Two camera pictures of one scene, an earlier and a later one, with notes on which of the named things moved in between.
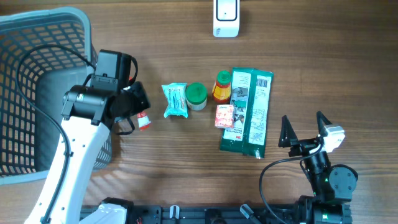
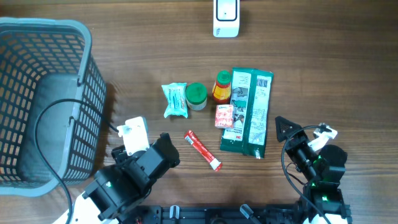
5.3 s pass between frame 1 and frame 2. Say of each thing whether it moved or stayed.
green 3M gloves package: stayed
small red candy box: stayed
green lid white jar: stayed
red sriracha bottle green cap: stayed
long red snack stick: moved
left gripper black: moved
